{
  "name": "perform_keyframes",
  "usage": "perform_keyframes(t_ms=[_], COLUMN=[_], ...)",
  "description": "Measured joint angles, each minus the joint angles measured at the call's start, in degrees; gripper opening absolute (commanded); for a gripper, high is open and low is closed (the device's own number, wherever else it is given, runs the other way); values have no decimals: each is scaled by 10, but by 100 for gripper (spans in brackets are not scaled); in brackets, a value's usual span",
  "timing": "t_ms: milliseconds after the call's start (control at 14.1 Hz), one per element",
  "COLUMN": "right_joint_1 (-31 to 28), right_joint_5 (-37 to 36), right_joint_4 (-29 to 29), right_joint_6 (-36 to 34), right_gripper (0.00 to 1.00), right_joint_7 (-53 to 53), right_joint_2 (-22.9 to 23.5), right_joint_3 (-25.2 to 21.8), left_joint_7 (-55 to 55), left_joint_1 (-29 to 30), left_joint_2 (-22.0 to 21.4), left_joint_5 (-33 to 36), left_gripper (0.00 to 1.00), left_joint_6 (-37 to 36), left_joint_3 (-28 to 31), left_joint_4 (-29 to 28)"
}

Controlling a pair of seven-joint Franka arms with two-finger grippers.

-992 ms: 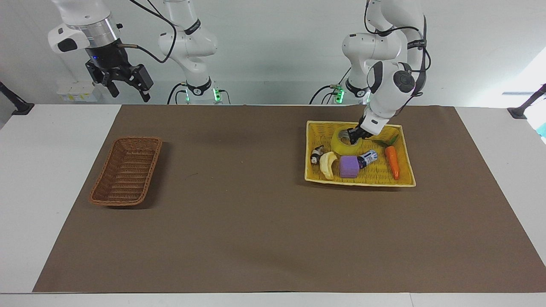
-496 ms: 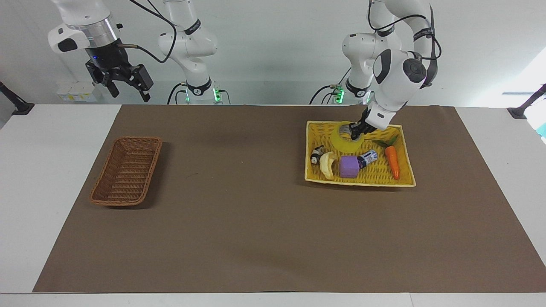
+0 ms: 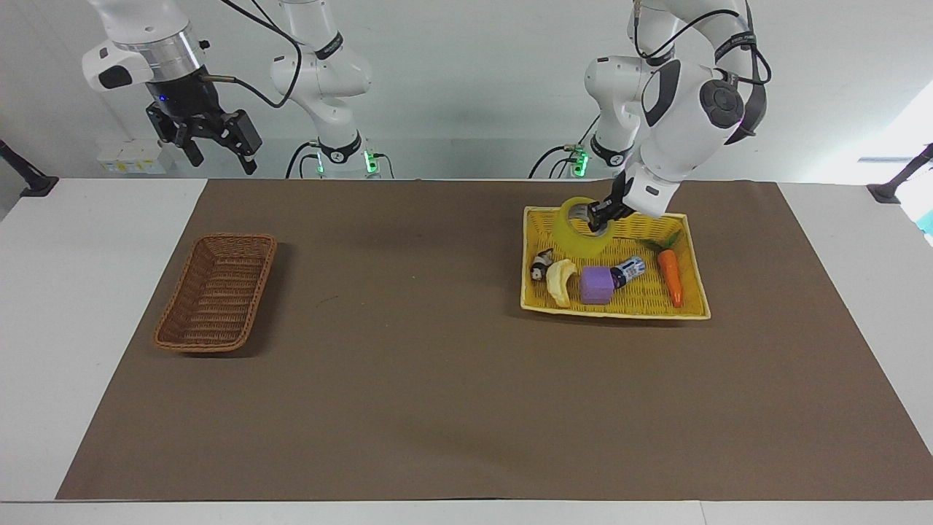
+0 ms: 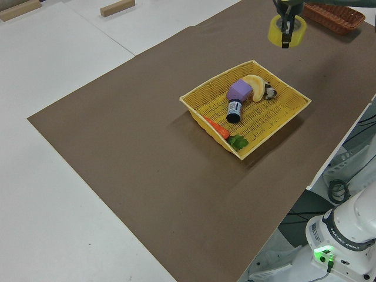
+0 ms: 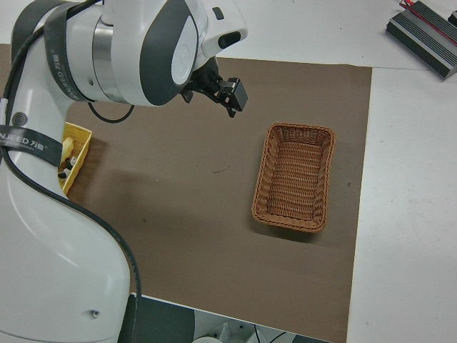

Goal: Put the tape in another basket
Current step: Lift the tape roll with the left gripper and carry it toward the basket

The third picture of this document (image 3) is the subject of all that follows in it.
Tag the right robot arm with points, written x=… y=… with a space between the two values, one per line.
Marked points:
x=324 y=73

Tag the black stand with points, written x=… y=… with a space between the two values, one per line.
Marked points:
x=29 y=179
x=900 y=179

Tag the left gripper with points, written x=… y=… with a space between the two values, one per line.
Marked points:
x=622 y=197

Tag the yellow translucent tape roll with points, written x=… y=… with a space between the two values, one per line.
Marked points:
x=571 y=240

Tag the small black white figure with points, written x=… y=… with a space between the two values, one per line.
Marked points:
x=541 y=264

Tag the purple cube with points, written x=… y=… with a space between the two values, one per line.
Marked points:
x=598 y=286

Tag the yellow woven basket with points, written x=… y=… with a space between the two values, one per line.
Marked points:
x=641 y=295

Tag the toy carrot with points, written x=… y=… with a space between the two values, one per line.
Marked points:
x=670 y=277

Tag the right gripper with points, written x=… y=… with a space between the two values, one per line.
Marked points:
x=182 y=95

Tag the small blue labelled bottle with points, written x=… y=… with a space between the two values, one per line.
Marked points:
x=630 y=271

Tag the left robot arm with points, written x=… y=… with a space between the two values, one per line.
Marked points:
x=685 y=109

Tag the brown wicker basket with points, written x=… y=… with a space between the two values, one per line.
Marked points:
x=219 y=292

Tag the toy banana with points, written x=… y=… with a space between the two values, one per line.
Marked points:
x=561 y=281

